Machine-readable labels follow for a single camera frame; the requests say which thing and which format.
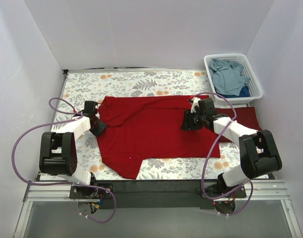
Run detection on folded dark red t shirt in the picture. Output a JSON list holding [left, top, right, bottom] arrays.
[[217, 107, 262, 143]]

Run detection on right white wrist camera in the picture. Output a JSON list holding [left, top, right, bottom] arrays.
[[188, 97, 201, 113]]

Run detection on dark blue t shirt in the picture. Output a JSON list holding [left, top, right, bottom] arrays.
[[215, 86, 250, 98]]

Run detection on light blue t shirt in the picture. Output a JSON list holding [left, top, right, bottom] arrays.
[[209, 59, 250, 91]]

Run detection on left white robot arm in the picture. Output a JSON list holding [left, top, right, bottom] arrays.
[[39, 101, 107, 198]]

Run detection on floral patterned table mat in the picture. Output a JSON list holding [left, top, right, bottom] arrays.
[[39, 70, 270, 181]]

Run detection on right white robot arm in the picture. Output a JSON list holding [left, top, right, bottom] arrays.
[[181, 97, 282, 200]]

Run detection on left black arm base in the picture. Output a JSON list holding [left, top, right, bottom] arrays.
[[69, 185, 112, 199]]

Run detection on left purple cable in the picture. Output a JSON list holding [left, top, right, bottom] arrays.
[[11, 98, 117, 223]]

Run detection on aluminium frame rail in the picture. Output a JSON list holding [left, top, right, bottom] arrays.
[[23, 179, 291, 202]]

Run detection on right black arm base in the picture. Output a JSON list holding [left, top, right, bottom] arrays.
[[205, 184, 246, 198]]

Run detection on white plastic basket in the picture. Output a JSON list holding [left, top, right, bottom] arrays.
[[203, 53, 263, 105]]

